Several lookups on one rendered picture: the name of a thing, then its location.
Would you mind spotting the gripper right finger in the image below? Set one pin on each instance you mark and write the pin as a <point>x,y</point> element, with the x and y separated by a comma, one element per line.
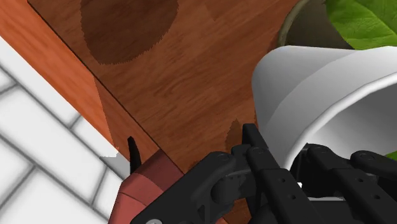
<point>356,183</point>

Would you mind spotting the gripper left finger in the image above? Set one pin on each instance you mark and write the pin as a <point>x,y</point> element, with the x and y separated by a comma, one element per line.
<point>273,186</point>

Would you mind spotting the white cup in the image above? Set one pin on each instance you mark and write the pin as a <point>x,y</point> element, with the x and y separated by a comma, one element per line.
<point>310,93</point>

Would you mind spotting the red rounded object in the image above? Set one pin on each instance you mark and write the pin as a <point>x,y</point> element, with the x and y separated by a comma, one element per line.
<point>145,186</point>

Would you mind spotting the wooden table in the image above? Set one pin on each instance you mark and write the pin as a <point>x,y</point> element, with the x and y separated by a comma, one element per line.
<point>192,77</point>

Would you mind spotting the black curved spike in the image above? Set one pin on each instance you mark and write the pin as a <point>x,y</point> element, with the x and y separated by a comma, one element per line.
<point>134,155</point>

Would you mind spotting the potted green plant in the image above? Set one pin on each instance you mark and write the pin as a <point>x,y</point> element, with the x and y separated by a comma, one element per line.
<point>366,21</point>

